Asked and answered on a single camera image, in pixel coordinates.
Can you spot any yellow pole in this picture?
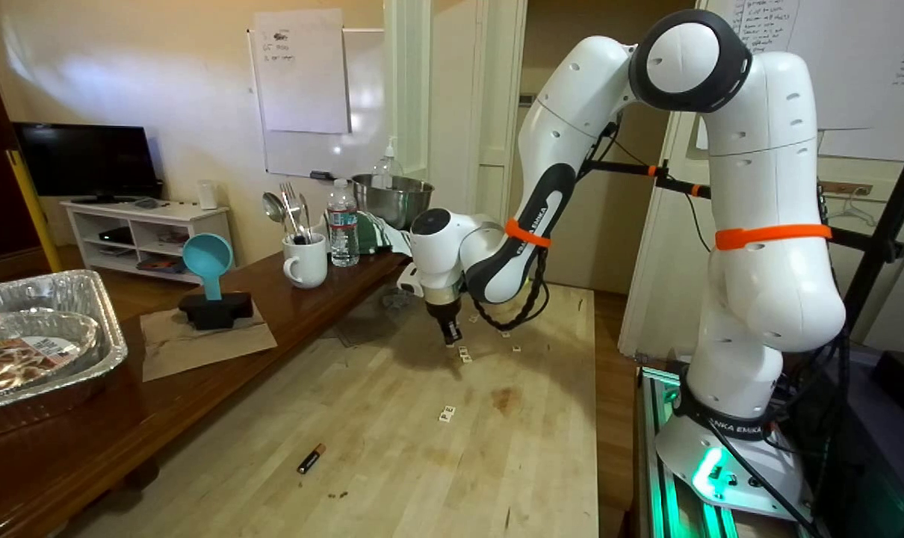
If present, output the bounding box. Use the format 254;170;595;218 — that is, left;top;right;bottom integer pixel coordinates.
4;149;64;274

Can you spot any metal spoon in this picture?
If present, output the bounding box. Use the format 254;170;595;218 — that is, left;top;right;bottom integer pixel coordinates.
262;191;302;244

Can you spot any large written paper sheet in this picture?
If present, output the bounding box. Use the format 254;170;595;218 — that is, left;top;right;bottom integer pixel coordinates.
694;0;904;163

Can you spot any metal fork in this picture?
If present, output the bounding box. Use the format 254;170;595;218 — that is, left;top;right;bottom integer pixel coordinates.
279;182;305;241

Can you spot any black and copper battery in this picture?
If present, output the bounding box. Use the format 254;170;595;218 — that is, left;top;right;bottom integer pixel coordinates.
296;442;327;476

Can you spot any black block holder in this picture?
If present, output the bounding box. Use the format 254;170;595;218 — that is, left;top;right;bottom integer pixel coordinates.
178;292;255;332

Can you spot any large foil tray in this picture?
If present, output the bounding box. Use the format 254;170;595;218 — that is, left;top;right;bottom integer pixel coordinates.
0;270;129;416

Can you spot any clear pump bottle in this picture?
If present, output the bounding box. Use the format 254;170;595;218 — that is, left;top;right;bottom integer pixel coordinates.
371;137;405;190

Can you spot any small foil tray with food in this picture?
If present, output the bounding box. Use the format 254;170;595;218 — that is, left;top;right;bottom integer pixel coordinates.
0;309;101;405

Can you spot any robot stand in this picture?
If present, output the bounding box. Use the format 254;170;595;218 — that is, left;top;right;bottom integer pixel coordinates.
634;365;904;538

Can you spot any metal mixing bowl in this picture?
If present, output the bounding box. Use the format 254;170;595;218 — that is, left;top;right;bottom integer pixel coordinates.
350;173;436;231

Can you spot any whiteboard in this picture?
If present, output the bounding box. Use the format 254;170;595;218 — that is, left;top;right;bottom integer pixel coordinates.
247;28;388;179

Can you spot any white paper sheet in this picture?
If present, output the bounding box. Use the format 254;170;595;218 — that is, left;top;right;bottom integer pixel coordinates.
251;8;351;136

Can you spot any brown paper sheet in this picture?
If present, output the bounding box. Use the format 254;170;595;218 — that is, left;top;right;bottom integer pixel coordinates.
139;302;278;383

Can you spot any white mug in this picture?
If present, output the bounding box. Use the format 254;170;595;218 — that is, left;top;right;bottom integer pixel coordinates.
282;232;329;290

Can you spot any white shelf unit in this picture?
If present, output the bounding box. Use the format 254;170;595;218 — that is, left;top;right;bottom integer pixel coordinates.
59;198;235;285

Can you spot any clear water bottle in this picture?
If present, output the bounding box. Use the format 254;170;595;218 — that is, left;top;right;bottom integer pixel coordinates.
326;178;361;268

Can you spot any green cloth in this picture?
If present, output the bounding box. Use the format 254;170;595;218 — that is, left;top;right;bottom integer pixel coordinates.
356;211;412;258

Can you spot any wooden hook rail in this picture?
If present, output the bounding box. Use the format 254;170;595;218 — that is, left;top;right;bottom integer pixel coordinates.
817;180;874;198

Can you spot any black monitor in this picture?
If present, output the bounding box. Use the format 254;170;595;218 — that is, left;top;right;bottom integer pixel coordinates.
13;122;164;204

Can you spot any blue measuring scoop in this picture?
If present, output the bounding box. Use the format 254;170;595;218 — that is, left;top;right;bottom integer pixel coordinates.
182;232;235;302

